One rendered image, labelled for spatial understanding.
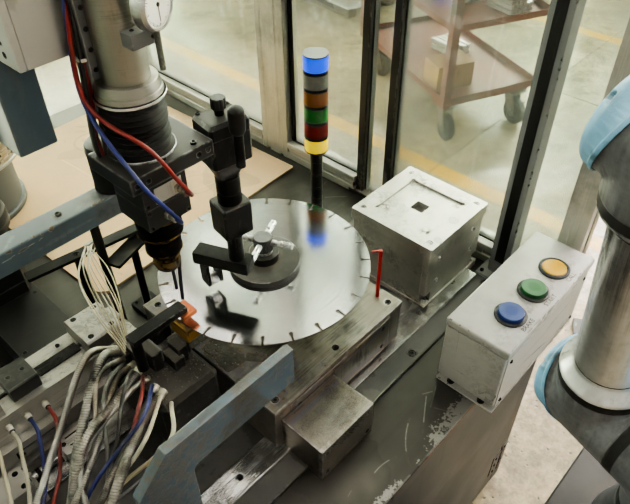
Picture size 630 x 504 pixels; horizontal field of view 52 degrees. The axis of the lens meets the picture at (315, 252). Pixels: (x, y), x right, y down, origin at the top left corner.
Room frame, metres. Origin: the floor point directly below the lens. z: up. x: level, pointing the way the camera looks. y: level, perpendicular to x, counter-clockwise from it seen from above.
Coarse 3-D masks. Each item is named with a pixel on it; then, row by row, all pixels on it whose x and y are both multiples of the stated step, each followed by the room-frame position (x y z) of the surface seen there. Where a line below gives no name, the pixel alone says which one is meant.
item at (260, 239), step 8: (272, 224) 0.77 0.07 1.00; (264, 232) 0.74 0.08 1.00; (248, 240) 0.74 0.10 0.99; (256, 240) 0.72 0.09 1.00; (264, 240) 0.72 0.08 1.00; (272, 240) 0.73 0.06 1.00; (256, 248) 0.71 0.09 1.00; (264, 248) 0.72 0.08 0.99; (272, 248) 0.73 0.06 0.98; (288, 248) 0.72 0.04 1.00; (256, 256) 0.70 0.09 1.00; (264, 256) 0.72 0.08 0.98
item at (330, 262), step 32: (192, 224) 0.83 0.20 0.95; (256, 224) 0.83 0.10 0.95; (288, 224) 0.83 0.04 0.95; (320, 224) 0.82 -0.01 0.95; (320, 256) 0.75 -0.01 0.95; (352, 256) 0.75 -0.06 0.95; (160, 288) 0.68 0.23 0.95; (192, 288) 0.68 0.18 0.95; (224, 288) 0.68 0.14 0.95; (256, 288) 0.68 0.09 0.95; (288, 288) 0.68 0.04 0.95; (320, 288) 0.68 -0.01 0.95; (352, 288) 0.67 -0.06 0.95; (192, 320) 0.61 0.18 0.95; (224, 320) 0.61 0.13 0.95; (256, 320) 0.61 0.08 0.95; (288, 320) 0.61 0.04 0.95; (320, 320) 0.61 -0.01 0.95
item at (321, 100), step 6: (306, 96) 1.01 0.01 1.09; (312, 96) 1.00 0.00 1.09; (318, 96) 1.00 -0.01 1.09; (324, 96) 1.01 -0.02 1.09; (306, 102) 1.01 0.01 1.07; (312, 102) 1.00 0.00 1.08; (318, 102) 1.00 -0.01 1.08; (324, 102) 1.01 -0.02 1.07; (312, 108) 1.00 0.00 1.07; (318, 108) 1.00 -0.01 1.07
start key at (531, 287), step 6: (522, 282) 0.73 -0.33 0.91; (528, 282) 0.72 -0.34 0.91; (534, 282) 0.72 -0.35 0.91; (540, 282) 0.72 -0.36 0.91; (522, 288) 0.71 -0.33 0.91; (528, 288) 0.71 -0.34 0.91; (534, 288) 0.71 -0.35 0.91; (540, 288) 0.71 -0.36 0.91; (546, 288) 0.71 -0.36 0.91; (528, 294) 0.70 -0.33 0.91; (534, 294) 0.70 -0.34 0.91; (540, 294) 0.70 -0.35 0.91
